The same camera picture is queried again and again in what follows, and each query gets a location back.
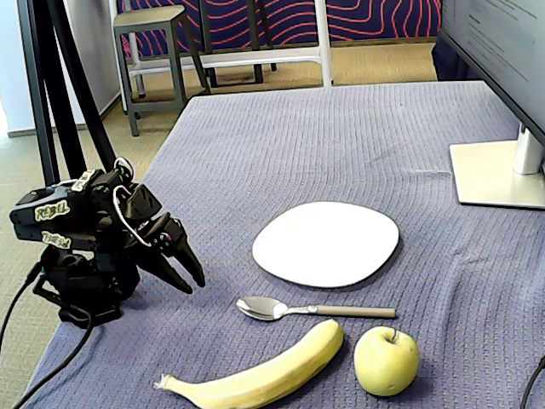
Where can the grey metal stool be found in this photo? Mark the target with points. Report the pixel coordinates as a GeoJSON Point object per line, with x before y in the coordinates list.
{"type": "Point", "coordinates": [145, 17]}

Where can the black robot arm with stickers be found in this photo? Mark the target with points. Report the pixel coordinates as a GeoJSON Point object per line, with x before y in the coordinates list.
{"type": "Point", "coordinates": [51, 230]}

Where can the black tripod legs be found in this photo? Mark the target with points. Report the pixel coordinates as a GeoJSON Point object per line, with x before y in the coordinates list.
{"type": "Point", "coordinates": [42, 106]}

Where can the blue panel with red waves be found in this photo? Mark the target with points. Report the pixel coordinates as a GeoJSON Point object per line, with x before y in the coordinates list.
{"type": "Point", "coordinates": [374, 21]}

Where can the monitor with silver stand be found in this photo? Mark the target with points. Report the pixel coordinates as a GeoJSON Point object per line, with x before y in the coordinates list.
{"type": "Point", "coordinates": [489, 34]}

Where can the blue-grey knitted tablecloth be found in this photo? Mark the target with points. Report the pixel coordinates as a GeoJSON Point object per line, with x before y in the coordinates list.
{"type": "Point", "coordinates": [340, 140]}

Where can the green apple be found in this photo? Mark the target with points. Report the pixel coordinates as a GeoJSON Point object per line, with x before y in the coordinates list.
{"type": "Point", "coordinates": [383, 362]}

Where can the dark metal legs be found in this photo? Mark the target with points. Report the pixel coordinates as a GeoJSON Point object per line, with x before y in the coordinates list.
{"type": "Point", "coordinates": [207, 25]}

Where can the white plate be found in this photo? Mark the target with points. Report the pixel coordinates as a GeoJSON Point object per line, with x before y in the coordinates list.
{"type": "Point", "coordinates": [328, 243]}

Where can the yellow banana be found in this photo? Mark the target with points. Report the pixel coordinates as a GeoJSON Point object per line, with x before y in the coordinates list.
{"type": "Point", "coordinates": [277, 375]}

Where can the white metal frame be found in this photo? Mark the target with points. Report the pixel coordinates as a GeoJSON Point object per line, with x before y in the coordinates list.
{"type": "Point", "coordinates": [323, 42]}

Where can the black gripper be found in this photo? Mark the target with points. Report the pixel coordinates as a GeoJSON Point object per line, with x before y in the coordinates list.
{"type": "Point", "coordinates": [167, 246]}

